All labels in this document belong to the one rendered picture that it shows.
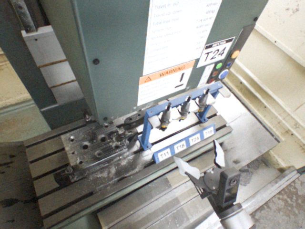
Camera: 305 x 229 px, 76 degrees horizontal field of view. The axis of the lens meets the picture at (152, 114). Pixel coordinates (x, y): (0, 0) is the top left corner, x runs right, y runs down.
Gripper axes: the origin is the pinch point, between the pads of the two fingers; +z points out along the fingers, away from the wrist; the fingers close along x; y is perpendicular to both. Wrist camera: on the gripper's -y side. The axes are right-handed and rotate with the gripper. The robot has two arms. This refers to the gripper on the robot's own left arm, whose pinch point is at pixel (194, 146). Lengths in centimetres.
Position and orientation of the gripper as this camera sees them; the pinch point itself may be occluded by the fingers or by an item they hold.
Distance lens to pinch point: 62.6
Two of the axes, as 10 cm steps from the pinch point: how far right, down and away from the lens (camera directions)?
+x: 9.0, -2.9, 3.2
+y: -1.1, 5.5, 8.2
